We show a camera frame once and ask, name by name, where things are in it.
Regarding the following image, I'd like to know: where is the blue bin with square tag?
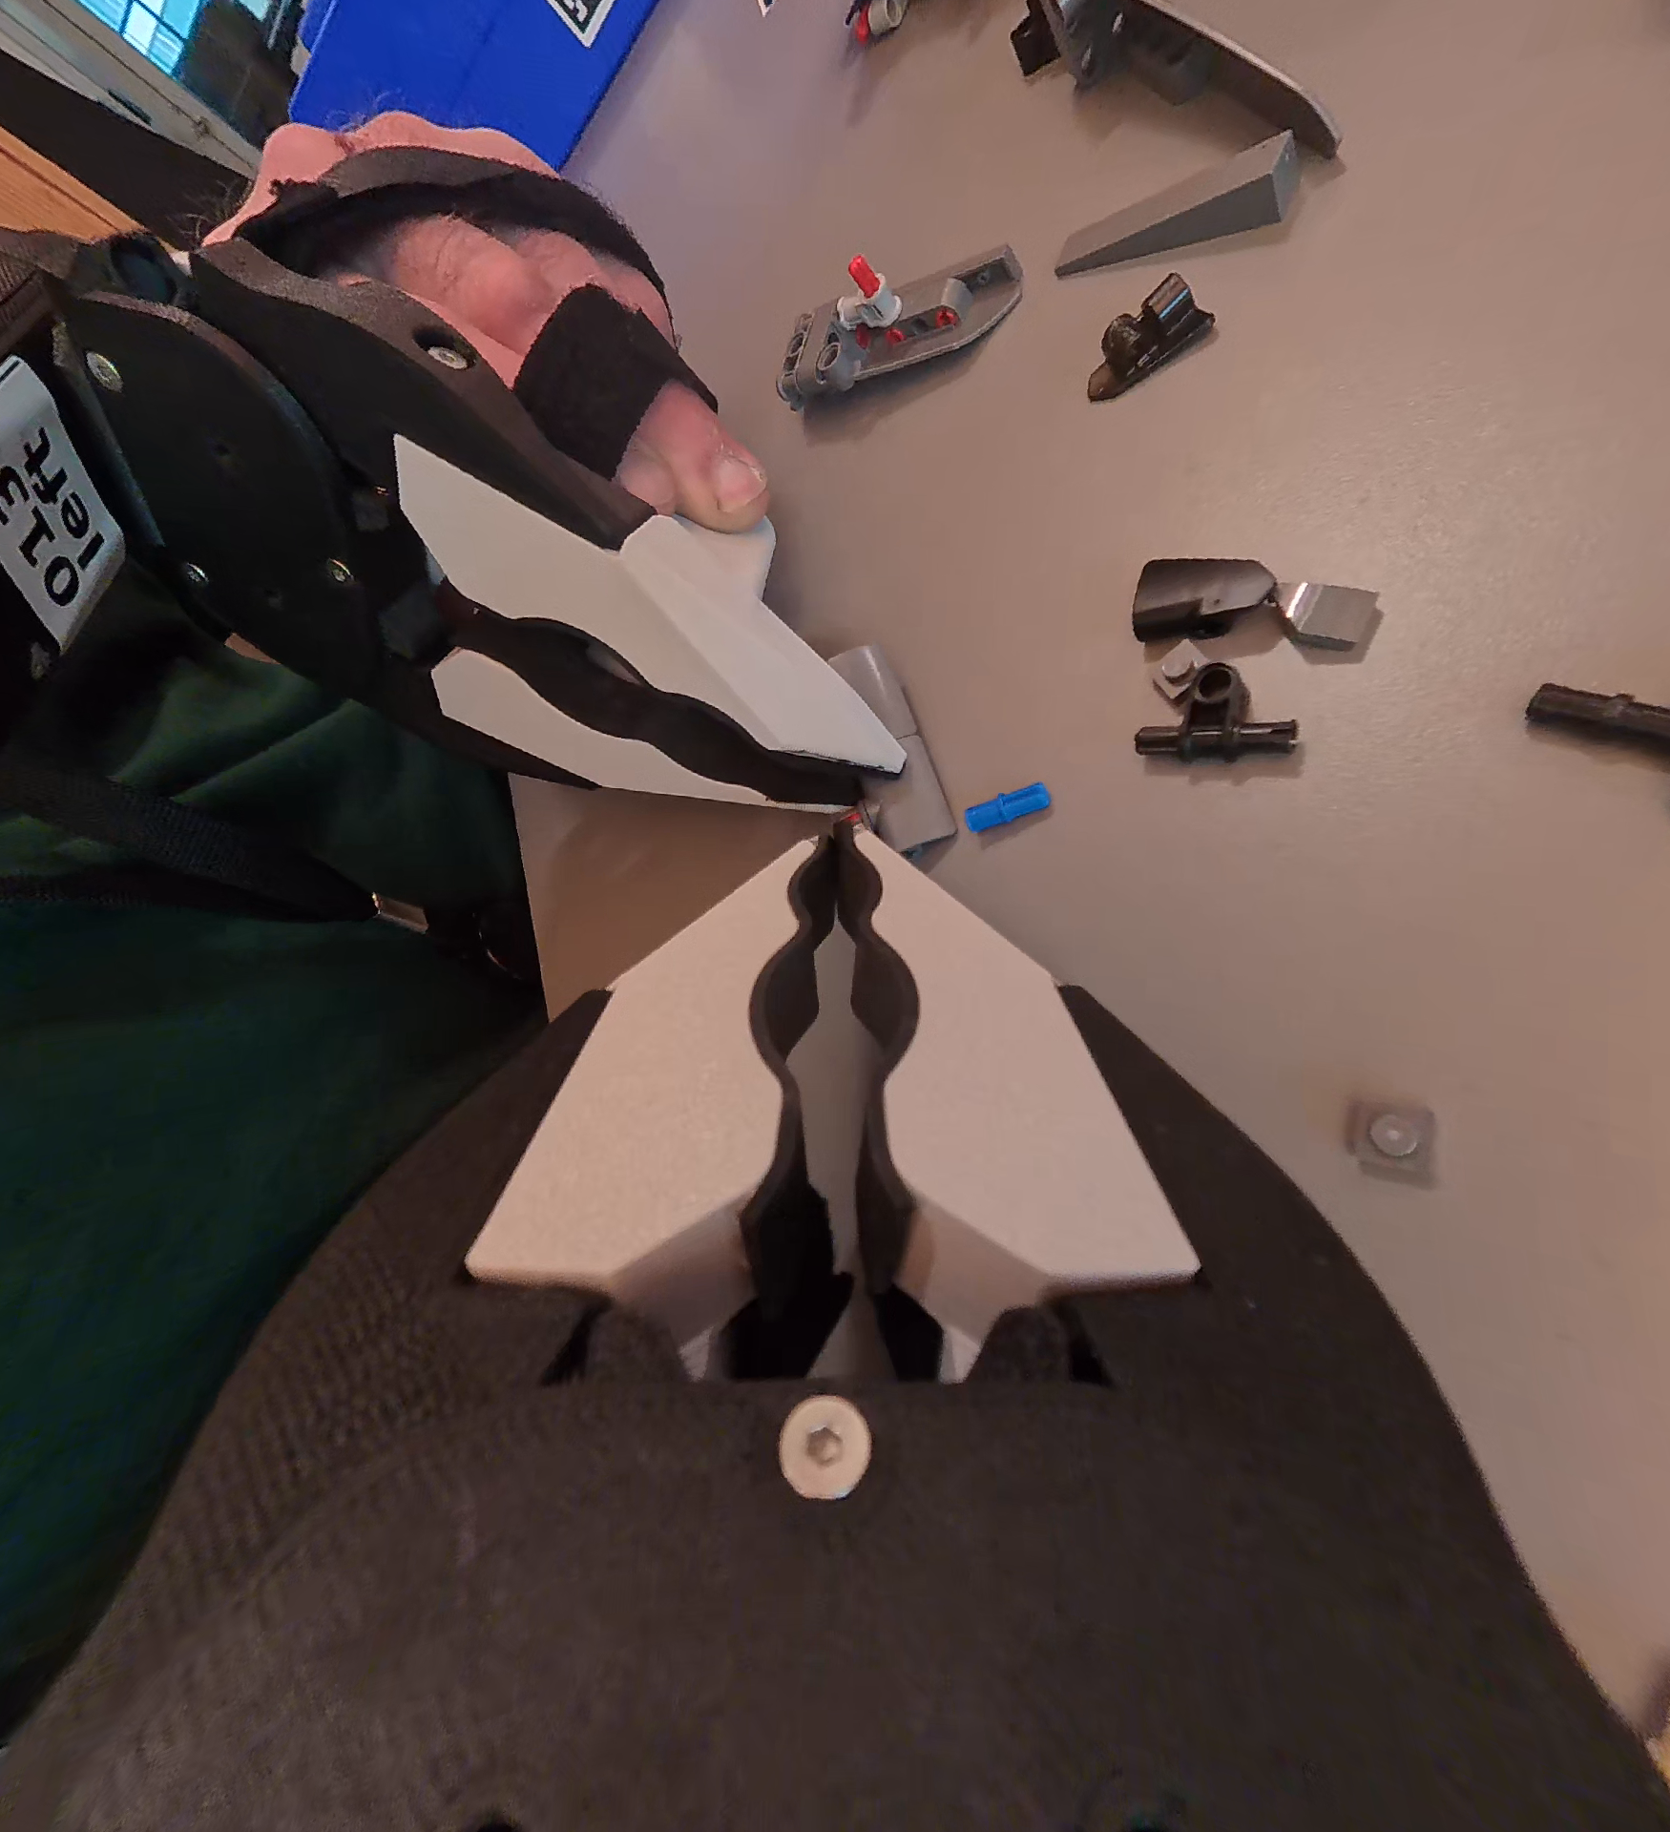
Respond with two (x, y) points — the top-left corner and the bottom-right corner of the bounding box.
(289, 0), (666, 165)

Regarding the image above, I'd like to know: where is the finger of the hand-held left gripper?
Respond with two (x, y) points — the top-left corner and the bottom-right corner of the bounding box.
(428, 615), (868, 819)
(391, 432), (912, 780)

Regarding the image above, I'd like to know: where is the tiny grey square plate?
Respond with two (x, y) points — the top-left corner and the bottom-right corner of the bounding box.
(1345, 1098), (1438, 1186)

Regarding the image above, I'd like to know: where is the grey beam sub-assembly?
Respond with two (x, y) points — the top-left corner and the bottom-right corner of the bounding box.
(776, 242), (1026, 411)

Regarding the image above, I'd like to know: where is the black rounded piece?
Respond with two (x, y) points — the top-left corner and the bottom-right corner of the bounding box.
(1086, 270), (1216, 401)

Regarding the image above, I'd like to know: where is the dark grey toy piece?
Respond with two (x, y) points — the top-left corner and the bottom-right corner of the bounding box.
(1134, 555), (1382, 651)

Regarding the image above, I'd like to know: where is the person's left hand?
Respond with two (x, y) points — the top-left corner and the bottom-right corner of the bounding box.
(199, 120), (776, 538)

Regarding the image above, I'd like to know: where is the black cross-shaped connector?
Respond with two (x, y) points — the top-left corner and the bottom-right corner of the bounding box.
(1134, 661), (1303, 759)

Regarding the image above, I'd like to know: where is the grey triangular panel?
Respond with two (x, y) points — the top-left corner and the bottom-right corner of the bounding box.
(1014, 0), (1345, 159)

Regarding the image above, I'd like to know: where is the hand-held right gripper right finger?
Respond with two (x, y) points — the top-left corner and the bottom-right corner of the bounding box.
(835, 828), (1205, 1379)

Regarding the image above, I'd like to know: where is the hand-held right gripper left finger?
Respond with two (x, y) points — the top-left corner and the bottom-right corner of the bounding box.
(464, 836), (843, 1379)

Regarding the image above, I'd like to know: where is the grey panel with black connector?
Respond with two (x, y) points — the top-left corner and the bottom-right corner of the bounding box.
(828, 644), (959, 859)

